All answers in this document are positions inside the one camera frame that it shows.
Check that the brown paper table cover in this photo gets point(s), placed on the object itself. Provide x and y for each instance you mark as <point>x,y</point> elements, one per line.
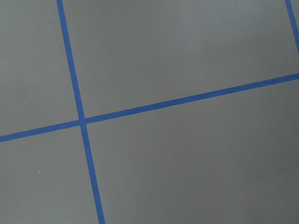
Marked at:
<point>149,111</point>

